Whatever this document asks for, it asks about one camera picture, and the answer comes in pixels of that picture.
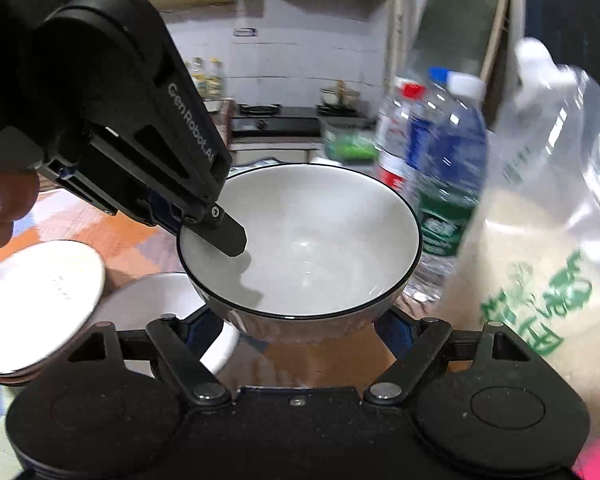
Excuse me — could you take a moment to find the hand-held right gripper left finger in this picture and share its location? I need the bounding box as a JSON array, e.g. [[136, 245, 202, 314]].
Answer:
[[65, 305, 233, 407]]

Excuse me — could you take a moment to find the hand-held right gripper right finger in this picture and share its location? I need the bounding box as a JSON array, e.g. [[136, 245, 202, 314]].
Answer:
[[362, 307, 530, 406]]

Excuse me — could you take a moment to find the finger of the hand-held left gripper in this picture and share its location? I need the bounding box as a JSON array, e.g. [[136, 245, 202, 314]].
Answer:
[[140, 190, 185, 236], [194, 202, 248, 257]]

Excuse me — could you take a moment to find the white ribbed bowl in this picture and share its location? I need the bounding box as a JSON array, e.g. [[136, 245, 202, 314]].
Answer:
[[176, 162, 424, 341], [95, 271, 241, 376]]

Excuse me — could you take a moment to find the white plate with sun print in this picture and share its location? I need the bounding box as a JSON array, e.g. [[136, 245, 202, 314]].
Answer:
[[0, 240, 107, 376]]

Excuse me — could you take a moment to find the person's left hand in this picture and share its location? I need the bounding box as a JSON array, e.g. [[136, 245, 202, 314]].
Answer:
[[0, 162, 42, 252]]

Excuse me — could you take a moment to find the patchwork tablecloth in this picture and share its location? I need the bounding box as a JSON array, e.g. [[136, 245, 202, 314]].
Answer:
[[0, 160, 460, 466]]

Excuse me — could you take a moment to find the kitchen base cabinet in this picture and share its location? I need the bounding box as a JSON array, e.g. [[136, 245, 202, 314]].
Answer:
[[230, 135, 325, 166]]

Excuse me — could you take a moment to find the black gas stove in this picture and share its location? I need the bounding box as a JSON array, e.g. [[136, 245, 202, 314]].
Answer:
[[230, 104, 375, 136]]

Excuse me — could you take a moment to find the green plastic basket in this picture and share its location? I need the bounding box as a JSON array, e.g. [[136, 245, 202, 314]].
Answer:
[[320, 117, 381, 161]]

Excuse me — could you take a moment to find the white cap green label bottle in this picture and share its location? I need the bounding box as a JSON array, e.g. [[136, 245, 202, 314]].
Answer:
[[405, 71, 489, 301]]

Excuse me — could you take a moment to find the cooking pot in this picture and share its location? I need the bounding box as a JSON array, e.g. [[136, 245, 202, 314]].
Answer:
[[320, 80, 361, 108]]

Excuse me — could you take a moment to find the clear plastic rice bag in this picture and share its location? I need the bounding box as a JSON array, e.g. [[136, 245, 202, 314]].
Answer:
[[440, 37, 600, 441]]

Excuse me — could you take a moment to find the red cap water bottle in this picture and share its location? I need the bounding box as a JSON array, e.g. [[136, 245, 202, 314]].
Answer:
[[375, 77, 428, 201]]

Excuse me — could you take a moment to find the blue cap water bottle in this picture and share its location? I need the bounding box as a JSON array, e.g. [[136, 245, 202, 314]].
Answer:
[[409, 66, 456, 186]]

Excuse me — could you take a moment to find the grey leaning board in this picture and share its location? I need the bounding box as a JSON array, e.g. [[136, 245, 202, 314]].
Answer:
[[405, 0, 510, 81]]

